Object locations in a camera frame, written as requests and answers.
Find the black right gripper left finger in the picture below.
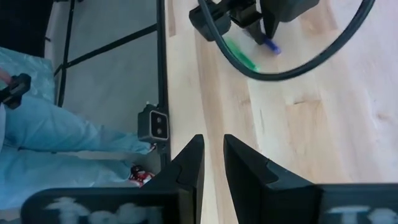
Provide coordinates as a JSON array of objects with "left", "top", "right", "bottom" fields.
[{"left": 141, "top": 134, "right": 205, "bottom": 224}]

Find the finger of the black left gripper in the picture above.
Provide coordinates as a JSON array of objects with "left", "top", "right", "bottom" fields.
[
  {"left": 245, "top": 21, "right": 269, "bottom": 46},
  {"left": 263, "top": 15, "right": 280, "bottom": 39}
]

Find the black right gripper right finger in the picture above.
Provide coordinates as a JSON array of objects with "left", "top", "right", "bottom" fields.
[{"left": 223, "top": 134, "right": 323, "bottom": 224}]

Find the purple highlighter marker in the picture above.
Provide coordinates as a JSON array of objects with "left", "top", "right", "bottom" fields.
[{"left": 262, "top": 33, "right": 282, "bottom": 56}]

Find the green highlighter marker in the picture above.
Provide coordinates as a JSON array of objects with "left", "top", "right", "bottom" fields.
[{"left": 224, "top": 36, "right": 261, "bottom": 73}]

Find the red white object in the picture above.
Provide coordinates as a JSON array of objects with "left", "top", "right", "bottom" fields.
[{"left": 129, "top": 164, "right": 155, "bottom": 187}]

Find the person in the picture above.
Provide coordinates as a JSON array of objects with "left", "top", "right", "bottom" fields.
[{"left": 0, "top": 46, "right": 154, "bottom": 215}]

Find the person's hand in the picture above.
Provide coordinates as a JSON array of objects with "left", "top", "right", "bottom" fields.
[{"left": 0, "top": 67, "right": 14, "bottom": 85}]

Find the large black object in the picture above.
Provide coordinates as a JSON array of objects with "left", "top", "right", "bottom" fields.
[{"left": 0, "top": 0, "right": 54, "bottom": 58}]

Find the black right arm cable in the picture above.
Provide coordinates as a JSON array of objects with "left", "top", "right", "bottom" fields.
[{"left": 197, "top": 0, "right": 377, "bottom": 83}]

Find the black table-level camera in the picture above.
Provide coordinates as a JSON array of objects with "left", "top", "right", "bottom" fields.
[{"left": 137, "top": 103, "right": 170, "bottom": 145}]

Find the black aluminium table frame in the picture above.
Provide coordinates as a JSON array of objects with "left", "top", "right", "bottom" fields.
[{"left": 43, "top": 0, "right": 172, "bottom": 170}]

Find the black control handle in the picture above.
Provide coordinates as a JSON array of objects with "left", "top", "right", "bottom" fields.
[{"left": 0, "top": 73, "right": 32, "bottom": 110}]

